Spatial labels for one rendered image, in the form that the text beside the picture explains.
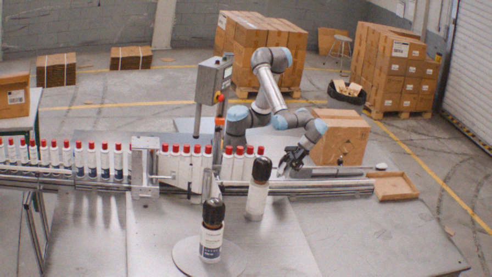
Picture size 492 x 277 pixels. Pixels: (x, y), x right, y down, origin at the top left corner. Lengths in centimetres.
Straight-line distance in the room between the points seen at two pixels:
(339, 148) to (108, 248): 147
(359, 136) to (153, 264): 149
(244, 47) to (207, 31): 229
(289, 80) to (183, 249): 433
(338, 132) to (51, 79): 429
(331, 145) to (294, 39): 330
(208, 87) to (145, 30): 553
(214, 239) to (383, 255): 85
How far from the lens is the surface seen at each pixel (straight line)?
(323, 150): 274
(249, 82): 586
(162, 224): 212
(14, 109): 342
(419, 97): 651
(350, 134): 277
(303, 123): 242
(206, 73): 221
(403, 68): 608
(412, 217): 261
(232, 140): 279
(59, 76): 615
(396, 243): 237
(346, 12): 885
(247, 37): 566
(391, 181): 290
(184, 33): 783
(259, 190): 212
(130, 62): 665
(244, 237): 210
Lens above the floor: 215
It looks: 26 degrees down
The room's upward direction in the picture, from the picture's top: 8 degrees clockwise
